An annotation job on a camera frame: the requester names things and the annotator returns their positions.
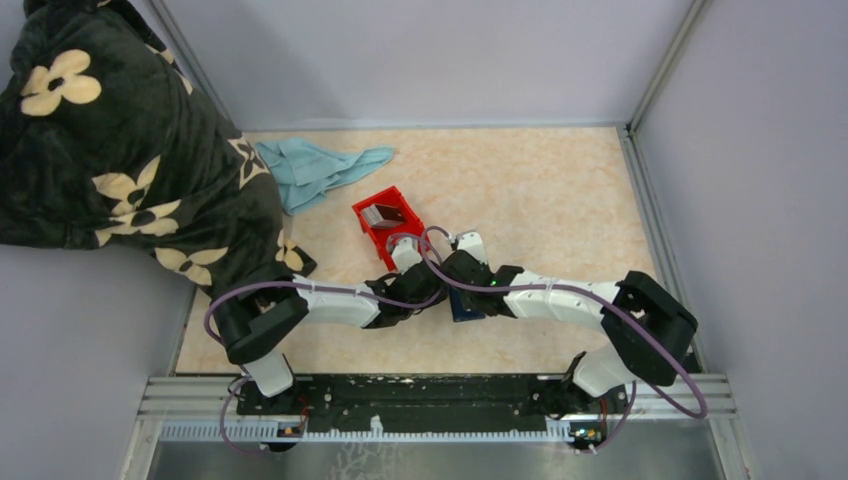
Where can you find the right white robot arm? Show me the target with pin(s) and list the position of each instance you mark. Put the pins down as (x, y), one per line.
(648, 330)

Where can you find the black floral fleece blanket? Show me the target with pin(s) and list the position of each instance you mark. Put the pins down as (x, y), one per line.
(105, 142)

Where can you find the light blue cloth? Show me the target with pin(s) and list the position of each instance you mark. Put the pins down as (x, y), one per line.
(305, 172)

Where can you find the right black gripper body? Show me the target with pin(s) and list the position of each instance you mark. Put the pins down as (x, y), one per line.
(479, 262)

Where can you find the aluminium frame post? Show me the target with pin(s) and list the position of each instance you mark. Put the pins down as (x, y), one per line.
(668, 63)
(188, 53)

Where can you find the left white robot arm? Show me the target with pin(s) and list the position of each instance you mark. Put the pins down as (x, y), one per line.
(253, 318)

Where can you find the aluminium frame post left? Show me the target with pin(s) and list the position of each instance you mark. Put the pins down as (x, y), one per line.
(188, 53)

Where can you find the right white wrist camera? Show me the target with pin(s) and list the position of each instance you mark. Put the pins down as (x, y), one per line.
(472, 243)

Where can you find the red plastic bin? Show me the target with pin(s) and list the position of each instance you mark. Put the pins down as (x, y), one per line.
(381, 237)

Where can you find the navy leather card holder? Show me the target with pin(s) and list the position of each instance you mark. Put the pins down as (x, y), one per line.
(462, 314)

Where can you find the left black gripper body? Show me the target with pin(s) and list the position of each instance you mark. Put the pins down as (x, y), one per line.
(410, 310)

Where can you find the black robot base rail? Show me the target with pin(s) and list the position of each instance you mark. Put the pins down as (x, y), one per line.
(443, 407)

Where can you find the aluminium frame post right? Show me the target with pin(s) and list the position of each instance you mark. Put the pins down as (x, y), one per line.
(668, 63)

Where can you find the cards stack in bin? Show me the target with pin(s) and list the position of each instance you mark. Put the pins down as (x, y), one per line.
(381, 216)

